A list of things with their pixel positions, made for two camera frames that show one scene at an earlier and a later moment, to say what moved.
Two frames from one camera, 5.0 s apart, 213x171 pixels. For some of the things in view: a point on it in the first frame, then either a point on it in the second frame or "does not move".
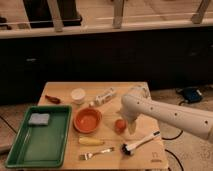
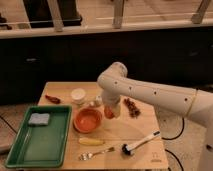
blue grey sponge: x=39 y=119 does not move
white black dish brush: x=128 y=149 does not move
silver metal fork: x=89 y=155 does not move
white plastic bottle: x=100 y=99 does not move
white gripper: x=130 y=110 -> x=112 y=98
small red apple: x=120 y=126 -> x=109 y=112
